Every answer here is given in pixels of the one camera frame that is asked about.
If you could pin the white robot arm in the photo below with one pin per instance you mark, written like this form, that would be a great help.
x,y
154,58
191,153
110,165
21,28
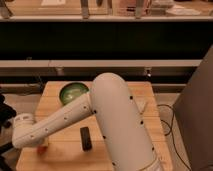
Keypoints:
x,y
110,100

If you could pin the white folded cloth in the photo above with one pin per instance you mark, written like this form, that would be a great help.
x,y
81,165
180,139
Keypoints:
x,y
142,103

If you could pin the red orange pepper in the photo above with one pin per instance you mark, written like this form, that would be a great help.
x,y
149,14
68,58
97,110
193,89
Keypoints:
x,y
41,150

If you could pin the black office chair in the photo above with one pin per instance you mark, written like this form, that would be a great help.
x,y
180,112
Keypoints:
x,y
6,112

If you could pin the dark grey cabinet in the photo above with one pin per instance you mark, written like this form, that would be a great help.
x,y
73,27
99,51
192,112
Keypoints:
x,y
194,113

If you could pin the black remote control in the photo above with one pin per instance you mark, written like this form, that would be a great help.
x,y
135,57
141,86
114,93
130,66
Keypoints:
x,y
85,139

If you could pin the green ceramic bowl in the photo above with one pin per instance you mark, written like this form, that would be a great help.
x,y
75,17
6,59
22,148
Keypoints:
x,y
72,91

